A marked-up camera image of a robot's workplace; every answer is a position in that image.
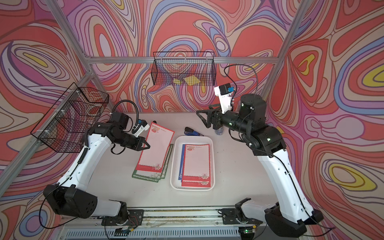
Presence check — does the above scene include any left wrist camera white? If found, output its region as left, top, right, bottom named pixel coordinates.
left=132, top=120, right=150, bottom=138

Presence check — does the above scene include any blue lid pen tube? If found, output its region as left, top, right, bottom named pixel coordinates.
left=215, top=126, right=225, bottom=136

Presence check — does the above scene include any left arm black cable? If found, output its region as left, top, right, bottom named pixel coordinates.
left=110, top=99, right=141, bottom=127

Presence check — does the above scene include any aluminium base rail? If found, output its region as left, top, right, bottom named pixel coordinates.
left=51, top=206, right=280, bottom=240

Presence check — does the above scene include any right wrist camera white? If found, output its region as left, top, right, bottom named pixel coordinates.
left=214, top=83, right=234, bottom=114

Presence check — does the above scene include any yellow sticky note small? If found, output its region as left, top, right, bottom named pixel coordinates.
left=173, top=78, right=183, bottom=85

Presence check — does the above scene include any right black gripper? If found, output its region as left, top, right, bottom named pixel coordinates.
left=196, top=102, right=251, bottom=135

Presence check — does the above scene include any blue black stapler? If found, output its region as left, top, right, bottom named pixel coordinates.
left=184, top=127, right=204, bottom=137

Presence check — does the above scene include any red bordered stationery sheet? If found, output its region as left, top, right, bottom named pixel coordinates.
left=135, top=123, right=175, bottom=173

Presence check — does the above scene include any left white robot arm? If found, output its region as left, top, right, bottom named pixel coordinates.
left=43, top=112, right=175, bottom=225

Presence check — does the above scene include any left black wire basket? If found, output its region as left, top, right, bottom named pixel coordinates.
left=31, top=83, right=109, bottom=153

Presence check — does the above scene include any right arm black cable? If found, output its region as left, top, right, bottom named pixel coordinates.
left=223, top=63, right=259, bottom=97

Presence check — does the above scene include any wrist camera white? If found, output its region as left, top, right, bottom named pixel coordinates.
left=214, top=83, right=234, bottom=114
left=132, top=120, right=150, bottom=138

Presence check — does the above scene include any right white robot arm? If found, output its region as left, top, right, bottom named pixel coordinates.
left=205, top=93, right=324, bottom=238

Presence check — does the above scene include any white plastic storage tray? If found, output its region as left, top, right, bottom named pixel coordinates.
left=170, top=136, right=215, bottom=192

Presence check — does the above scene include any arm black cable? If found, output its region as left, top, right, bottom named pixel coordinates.
left=110, top=99, right=141, bottom=127
left=223, top=63, right=259, bottom=97

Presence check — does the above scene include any black wire basket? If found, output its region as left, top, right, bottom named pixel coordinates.
left=151, top=51, right=217, bottom=86
left=31, top=83, right=109, bottom=153

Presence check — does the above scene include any yellow sticky note large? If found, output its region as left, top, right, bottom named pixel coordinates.
left=184, top=75, right=201, bottom=86

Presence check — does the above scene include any back black wire basket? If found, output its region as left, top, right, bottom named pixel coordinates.
left=151, top=51, right=217, bottom=86

